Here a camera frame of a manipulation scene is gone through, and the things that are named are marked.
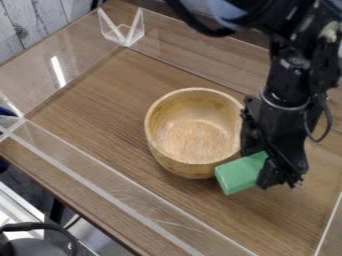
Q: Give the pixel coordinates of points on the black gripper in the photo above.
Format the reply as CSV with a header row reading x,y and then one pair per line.
x,y
278,131

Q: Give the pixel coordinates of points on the green rectangular block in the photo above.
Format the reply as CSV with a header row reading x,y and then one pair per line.
x,y
237,175

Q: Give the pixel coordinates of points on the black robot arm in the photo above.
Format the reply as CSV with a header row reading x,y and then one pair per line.
x,y
303,29

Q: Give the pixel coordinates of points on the light wooden bowl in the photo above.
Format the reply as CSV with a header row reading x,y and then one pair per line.
x,y
191,128

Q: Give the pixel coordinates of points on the black table leg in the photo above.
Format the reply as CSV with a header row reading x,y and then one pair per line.
x,y
56,211

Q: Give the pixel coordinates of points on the clear acrylic corner bracket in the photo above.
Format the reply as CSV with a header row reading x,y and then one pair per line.
x,y
122,34

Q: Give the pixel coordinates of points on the clear acrylic wall panels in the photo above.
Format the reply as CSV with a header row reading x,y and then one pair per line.
x,y
80,91

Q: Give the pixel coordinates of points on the black metal base plate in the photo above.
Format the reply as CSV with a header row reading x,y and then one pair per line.
x,y
40,247

